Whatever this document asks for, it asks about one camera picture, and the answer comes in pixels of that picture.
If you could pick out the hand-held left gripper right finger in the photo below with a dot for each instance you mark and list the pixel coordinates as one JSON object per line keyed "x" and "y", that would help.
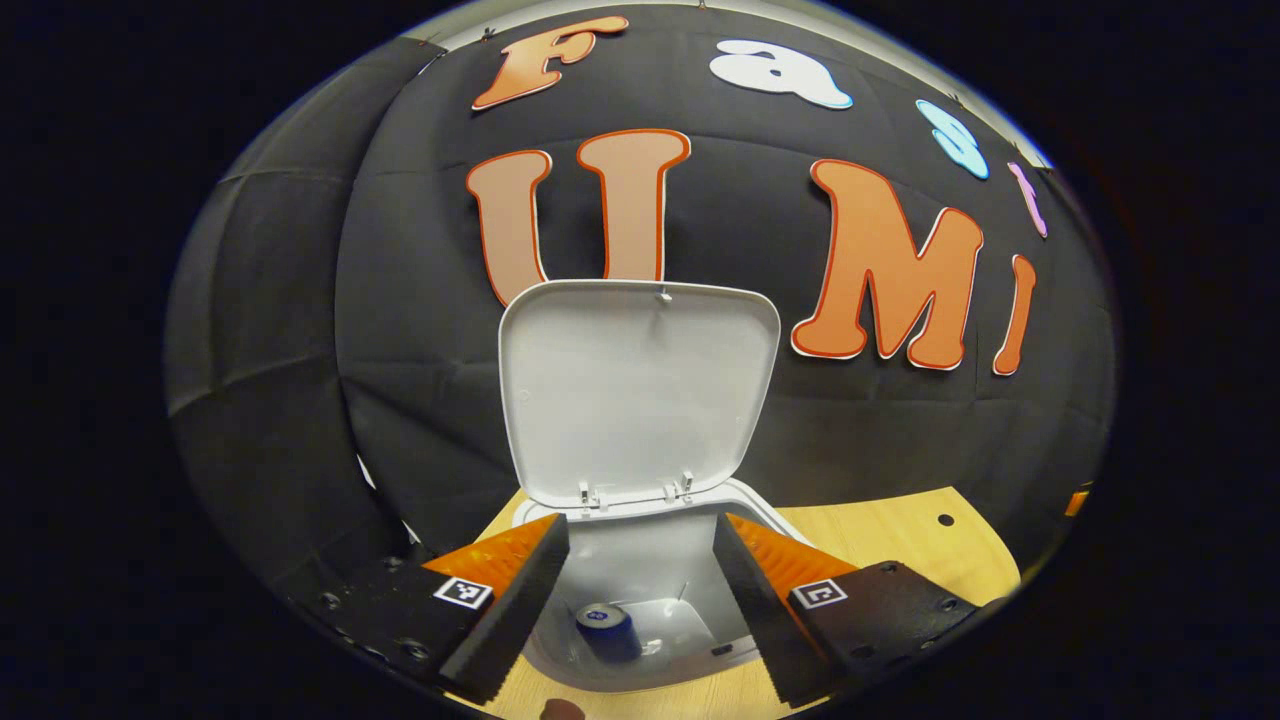
{"x": 760, "y": 610}

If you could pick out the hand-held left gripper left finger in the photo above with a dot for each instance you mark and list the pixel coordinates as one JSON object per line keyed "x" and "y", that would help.
{"x": 515, "y": 610}

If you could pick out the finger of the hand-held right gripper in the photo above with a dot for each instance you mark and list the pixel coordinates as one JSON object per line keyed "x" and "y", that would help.
{"x": 1076, "y": 500}

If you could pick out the blue pop can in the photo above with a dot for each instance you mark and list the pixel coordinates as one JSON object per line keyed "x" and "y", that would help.
{"x": 608, "y": 635}

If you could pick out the white desktop garbage bin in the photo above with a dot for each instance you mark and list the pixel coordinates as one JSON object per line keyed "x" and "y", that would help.
{"x": 640, "y": 390}

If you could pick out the wooden desktop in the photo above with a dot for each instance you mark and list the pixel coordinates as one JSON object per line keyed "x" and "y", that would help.
{"x": 900, "y": 540}

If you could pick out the black backdrop cloth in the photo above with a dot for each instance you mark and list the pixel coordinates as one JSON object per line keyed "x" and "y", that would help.
{"x": 420, "y": 350}

